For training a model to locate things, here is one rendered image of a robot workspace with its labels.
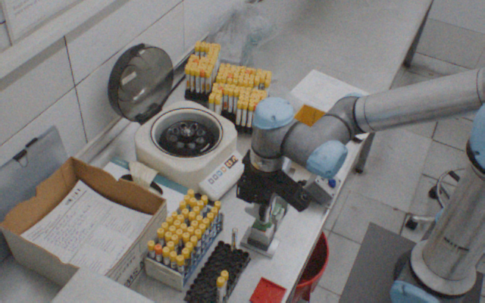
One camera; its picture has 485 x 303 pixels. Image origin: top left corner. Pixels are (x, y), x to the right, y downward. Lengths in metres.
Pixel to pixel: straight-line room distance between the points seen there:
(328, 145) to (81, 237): 0.64
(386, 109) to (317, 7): 1.34
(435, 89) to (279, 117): 0.28
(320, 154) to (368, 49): 1.15
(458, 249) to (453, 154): 2.19
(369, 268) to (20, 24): 0.93
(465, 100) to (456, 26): 2.62
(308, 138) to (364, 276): 0.40
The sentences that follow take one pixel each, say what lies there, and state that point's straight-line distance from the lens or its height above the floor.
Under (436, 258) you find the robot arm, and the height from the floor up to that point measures 1.23.
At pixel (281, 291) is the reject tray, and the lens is 1.25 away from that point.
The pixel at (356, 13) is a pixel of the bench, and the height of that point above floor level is 0.87.
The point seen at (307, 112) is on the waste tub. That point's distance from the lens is 1.57.
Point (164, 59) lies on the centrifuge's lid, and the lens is 1.48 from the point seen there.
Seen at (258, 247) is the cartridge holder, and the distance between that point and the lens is 1.28.
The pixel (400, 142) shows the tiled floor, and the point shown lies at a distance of 3.02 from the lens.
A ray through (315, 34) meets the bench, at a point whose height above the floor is 0.87.
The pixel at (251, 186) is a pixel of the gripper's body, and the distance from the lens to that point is 1.11.
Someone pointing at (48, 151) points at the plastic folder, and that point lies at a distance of 1.33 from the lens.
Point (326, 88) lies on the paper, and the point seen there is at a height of 0.89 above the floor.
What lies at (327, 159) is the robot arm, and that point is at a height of 1.30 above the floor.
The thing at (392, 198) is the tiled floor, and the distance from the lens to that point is 2.70.
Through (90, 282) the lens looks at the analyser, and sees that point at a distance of 0.92.
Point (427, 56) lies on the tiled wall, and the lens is 3.63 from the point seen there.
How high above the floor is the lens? 1.95
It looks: 44 degrees down
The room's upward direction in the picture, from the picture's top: 5 degrees clockwise
